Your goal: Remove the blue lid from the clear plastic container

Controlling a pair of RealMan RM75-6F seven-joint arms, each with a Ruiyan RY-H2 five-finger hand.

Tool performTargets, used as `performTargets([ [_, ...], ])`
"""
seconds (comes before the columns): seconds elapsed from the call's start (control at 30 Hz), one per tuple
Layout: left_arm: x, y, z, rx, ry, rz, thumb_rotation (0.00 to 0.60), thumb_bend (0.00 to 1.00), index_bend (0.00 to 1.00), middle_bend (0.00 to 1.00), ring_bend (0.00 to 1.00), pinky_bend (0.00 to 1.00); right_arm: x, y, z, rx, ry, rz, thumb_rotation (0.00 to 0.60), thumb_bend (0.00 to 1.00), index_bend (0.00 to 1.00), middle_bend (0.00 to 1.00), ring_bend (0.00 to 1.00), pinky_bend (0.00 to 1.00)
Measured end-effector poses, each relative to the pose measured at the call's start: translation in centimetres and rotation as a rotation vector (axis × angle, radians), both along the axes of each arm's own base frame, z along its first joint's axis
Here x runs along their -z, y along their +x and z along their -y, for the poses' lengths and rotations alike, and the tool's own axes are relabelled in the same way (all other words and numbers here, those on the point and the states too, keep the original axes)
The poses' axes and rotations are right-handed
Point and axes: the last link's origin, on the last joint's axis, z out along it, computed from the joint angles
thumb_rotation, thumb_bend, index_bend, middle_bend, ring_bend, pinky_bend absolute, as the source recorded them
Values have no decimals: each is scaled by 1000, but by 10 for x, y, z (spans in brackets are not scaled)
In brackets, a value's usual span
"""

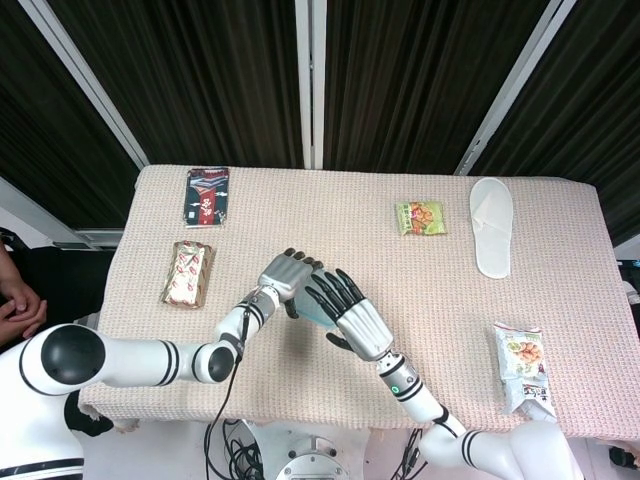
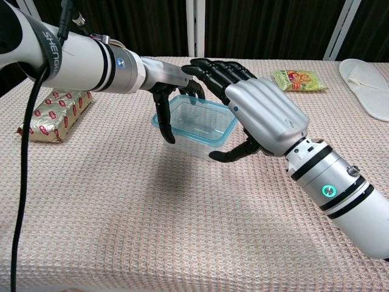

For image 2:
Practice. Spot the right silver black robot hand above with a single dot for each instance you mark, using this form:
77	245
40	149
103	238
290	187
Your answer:
264	112

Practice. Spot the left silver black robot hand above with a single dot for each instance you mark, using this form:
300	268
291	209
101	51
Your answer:
164	74

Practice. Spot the clear blue-rimmed plastic container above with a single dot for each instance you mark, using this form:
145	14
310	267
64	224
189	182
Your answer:
200	124

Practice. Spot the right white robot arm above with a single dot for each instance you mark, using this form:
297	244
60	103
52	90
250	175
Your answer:
349	207

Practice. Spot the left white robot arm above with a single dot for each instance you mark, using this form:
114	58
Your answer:
82	61

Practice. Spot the green snack packet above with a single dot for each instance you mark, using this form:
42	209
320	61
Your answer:
299	80

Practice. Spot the dark pleated curtain panel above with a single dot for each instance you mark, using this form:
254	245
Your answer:
7	83
372	27
136	27
267	27

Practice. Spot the white slipper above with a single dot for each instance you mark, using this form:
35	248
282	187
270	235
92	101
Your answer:
369	91

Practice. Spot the gold red wrapped package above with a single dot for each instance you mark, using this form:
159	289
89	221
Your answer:
54	117

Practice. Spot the pink waffle tablecloth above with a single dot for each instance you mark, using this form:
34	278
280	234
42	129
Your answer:
152	228

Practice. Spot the white metal frame post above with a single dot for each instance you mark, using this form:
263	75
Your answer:
32	7
342	30
195	27

